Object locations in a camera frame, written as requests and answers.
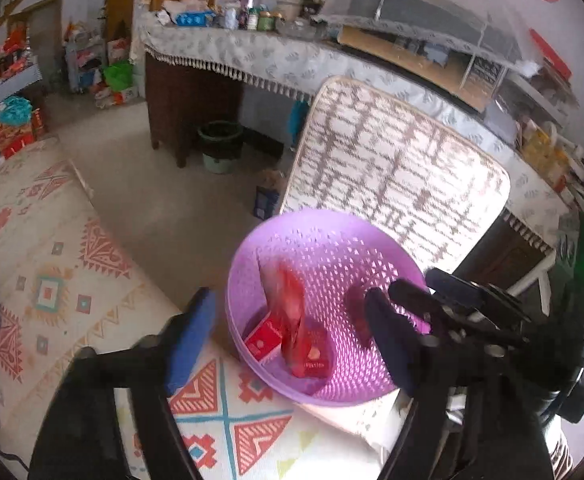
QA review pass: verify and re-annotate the green trash bin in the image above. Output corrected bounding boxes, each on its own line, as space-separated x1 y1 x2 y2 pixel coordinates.
197 120 245 175

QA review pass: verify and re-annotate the storage rack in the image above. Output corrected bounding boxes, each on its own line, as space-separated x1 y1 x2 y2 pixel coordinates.
64 25 106 94

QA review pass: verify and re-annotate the chair with patterned cushion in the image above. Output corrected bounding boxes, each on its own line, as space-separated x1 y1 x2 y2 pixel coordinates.
279 75 513 286

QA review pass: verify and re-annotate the blue wipes packet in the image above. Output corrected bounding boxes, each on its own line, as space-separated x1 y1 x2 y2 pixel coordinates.
176 10 214 29

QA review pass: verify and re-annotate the geometric patterned tablecloth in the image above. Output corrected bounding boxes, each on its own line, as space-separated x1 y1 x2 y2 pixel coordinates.
0 135 408 480

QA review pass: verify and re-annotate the clear plastic bottle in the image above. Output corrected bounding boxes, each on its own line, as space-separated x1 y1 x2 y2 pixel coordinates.
239 0 264 29

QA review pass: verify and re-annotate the green bag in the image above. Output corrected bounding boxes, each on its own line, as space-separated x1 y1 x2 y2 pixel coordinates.
103 60 134 94

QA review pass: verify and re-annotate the mesh food cover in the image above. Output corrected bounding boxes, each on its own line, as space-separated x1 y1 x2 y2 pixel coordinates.
317 0 540 111

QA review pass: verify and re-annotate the small red box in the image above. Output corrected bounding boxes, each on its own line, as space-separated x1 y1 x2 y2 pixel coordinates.
244 312 285 362

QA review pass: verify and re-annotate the blue hanging cloth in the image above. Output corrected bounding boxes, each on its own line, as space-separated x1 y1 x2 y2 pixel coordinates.
287 102 308 151

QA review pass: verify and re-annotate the red wall card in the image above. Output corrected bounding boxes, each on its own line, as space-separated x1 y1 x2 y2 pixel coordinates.
529 29 573 81

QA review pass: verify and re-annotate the blue box on floor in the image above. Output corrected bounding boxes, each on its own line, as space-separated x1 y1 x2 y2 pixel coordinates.
253 170 286 221

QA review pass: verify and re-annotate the purple plastic basket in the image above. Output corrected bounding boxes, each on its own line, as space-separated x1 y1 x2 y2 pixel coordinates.
224 210 433 406

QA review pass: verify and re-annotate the red snack packet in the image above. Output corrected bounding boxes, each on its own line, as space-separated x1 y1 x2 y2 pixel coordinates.
266 260 308 378

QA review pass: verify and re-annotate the dark red wrapper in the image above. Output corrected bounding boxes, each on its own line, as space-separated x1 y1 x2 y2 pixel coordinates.
346 285 374 349

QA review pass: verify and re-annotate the red printed box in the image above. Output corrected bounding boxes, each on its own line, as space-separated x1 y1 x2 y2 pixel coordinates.
302 330 334 377

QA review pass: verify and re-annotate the sideboard with patterned cloth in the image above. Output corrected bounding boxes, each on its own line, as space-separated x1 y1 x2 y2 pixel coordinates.
139 10 584 256

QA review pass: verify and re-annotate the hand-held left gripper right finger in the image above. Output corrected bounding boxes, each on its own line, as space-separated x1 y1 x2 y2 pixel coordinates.
364 289 555 480

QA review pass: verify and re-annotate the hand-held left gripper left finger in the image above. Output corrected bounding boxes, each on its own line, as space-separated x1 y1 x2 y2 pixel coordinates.
29 287 218 480

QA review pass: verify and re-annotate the person's right forearm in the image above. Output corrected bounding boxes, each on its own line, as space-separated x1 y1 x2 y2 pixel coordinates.
547 420 576 476

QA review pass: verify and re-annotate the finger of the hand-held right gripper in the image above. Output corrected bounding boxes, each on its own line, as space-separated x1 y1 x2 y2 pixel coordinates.
424 267 530 328
389 279 473 333

